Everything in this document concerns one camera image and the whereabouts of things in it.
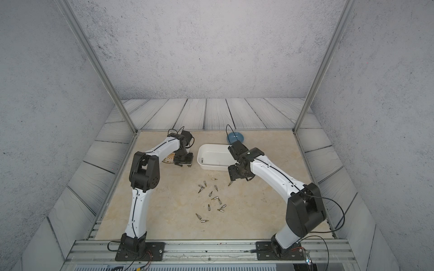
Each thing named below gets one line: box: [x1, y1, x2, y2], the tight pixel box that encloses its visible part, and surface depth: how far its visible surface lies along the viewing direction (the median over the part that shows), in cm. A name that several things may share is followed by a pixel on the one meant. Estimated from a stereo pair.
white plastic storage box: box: [196, 143, 238, 172], surface depth 109 cm
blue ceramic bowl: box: [226, 131, 245, 145], surface depth 117 cm
